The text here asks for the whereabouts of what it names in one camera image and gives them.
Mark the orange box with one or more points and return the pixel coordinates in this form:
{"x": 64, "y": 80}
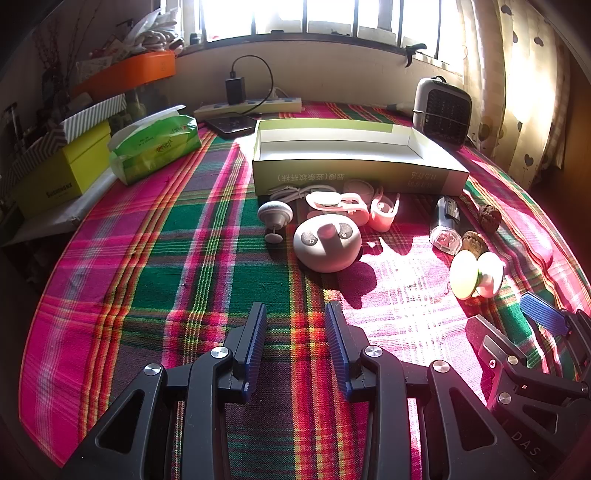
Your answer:
{"x": 127, "y": 75}

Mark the small white mushroom massager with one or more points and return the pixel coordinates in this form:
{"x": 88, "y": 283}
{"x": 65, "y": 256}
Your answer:
{"x": 275, "y": 215}

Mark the green white spool roller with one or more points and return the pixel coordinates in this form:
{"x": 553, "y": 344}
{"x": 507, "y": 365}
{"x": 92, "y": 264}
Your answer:
{"x": 476, "y": 276}

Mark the plastic bags pile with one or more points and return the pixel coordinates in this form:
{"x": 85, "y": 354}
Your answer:
{"x": 156, "y": 32}

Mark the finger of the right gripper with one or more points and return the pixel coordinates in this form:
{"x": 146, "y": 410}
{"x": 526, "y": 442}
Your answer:
{"x": 491, "y": 344}
{"x": 573, "y": 328}

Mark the round white dome massager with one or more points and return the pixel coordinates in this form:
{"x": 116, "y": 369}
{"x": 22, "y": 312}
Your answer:
{"x": 327, "y": 243}

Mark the pink white clip massager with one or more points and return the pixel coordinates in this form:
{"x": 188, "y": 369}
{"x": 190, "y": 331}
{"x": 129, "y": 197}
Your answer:
{"x": 353, "y": 202}

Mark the grey black mini heater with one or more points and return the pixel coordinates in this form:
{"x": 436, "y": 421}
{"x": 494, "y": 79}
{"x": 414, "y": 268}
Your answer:
{"x": 442, "y": 111}

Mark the black smartphone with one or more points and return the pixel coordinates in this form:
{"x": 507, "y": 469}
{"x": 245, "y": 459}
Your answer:
{"x": 232, "y": 127}

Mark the brown walnut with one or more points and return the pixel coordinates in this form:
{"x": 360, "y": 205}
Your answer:
{"x": 475, "y": 243}
{"x": 489, "y": 218}

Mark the plaid pink green cloth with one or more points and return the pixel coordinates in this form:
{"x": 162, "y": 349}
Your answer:
{"x": 159, "y": 272}

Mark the striped white box lid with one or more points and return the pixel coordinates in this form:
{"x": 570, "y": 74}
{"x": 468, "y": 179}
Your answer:
{"x": 62, "y": 135}

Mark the green tissue pack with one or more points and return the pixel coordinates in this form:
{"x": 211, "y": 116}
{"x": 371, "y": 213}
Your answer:
{"x": 151, "y": 143}

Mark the yellow box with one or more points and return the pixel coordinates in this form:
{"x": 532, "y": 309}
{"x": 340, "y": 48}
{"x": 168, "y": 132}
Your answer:
{"x": 65, "y": 175}

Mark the pink cup-shaped piece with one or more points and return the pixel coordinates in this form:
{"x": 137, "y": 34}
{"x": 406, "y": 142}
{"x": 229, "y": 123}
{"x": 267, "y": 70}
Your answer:
{"x": 383, "y": 211}

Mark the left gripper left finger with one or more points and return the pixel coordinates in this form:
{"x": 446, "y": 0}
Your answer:
{"x": 133, "y": 439}

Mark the white power strip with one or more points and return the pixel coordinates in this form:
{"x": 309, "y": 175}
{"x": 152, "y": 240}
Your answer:
{"x": 279, "y": 105}

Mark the black charger adapter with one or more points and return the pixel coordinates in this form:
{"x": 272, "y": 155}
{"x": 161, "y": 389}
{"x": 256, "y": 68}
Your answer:
{"x": 235, "y": 89}

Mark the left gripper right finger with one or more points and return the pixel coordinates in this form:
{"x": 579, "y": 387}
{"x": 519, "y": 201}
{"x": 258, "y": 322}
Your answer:
{"x": 460, "y": 439}

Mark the white green cardboard box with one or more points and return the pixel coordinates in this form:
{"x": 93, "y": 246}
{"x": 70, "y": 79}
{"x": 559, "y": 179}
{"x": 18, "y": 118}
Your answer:
{"x": 304, "y": 151}

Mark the heart pattern curtain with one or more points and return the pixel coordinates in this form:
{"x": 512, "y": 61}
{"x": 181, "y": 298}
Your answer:
{"x": 517, "y": 72}

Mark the black flashlight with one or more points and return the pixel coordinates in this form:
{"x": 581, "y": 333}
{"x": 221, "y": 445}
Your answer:
{"x": 444, "y": 229}

